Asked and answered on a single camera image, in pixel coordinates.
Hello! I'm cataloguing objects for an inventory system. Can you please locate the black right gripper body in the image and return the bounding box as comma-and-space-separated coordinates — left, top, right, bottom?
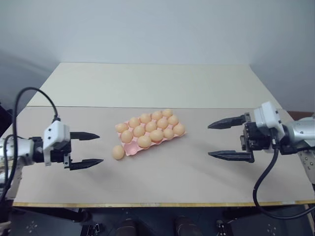
240, 121, 278, 152

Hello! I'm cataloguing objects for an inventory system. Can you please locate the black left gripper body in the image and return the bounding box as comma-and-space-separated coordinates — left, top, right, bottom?
50, 132, 73, 171

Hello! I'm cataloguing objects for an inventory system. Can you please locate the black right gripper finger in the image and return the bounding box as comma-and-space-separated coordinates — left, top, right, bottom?
207, 149, 255, 164
207, 112, 252, 130

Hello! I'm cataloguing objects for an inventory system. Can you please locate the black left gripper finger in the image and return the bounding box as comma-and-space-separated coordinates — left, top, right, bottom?
69, 158, 104, 172
69, 131, 100, 142

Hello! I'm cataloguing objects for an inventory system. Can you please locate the pink egg tray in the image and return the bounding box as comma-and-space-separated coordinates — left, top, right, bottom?
115, 117, 188, 157

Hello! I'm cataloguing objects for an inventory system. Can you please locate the black clamp block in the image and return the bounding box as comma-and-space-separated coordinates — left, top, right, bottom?
84, 222, 104, 236
216, 220, 235, 236

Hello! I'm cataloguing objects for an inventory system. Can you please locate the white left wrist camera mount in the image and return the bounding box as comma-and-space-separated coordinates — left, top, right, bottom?
42, 120, 71, 167

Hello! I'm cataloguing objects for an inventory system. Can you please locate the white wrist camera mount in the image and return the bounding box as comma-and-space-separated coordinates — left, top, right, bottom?
253, 101, 284, 130
42, 120, 71, 167

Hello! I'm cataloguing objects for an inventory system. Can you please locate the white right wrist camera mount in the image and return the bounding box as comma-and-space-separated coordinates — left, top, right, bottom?
253, 101, 284, 130

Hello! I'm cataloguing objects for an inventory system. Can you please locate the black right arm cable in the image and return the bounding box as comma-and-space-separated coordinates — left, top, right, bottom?
252, 127, 315, 220

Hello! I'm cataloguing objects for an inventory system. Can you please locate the black table frame bar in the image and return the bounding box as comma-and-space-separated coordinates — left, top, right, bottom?
13, 206, 90, 223

